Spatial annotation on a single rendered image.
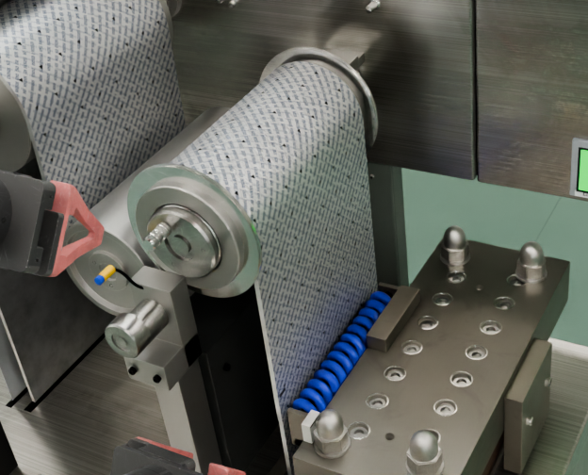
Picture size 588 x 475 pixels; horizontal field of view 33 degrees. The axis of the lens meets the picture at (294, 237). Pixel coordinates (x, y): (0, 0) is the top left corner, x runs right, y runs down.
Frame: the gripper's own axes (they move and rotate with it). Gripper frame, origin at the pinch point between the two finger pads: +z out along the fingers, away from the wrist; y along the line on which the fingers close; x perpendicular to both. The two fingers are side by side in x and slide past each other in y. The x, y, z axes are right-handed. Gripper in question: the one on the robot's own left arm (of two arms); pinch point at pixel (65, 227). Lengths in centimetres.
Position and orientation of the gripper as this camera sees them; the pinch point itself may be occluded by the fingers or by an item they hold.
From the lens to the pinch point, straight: 80.5
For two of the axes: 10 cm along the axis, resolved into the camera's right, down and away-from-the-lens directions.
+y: 8.7, 1.8, -4.6
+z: 4.5, 1.0, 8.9
